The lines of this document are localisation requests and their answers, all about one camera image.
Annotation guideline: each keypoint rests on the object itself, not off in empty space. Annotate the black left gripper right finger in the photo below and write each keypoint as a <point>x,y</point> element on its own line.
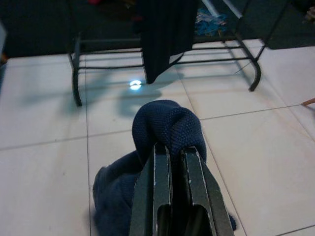
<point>199,186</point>

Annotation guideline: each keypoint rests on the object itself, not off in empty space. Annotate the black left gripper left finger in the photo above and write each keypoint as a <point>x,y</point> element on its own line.
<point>157,186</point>

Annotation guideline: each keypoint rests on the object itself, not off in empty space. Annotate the dark navy shirt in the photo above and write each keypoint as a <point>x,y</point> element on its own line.
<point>167,123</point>

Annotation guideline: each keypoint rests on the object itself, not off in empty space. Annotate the tangled coloured hanger pile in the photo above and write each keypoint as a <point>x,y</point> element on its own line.
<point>211,23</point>

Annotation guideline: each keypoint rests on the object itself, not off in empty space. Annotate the black metal clothes rack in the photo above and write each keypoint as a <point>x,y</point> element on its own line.
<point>76,81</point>

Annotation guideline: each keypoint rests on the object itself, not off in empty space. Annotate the white chair wooden legs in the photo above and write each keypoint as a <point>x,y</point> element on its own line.
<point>310,101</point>

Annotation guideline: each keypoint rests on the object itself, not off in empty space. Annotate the navy polo shirt gold print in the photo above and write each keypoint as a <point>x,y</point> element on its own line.
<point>167,37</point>

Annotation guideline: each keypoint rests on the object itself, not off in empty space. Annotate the long white floor strip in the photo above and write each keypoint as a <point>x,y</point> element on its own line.
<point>233,8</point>
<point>209,5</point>

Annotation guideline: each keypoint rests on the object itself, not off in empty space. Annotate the black floor mat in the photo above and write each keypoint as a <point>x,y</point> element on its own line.
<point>37,27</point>

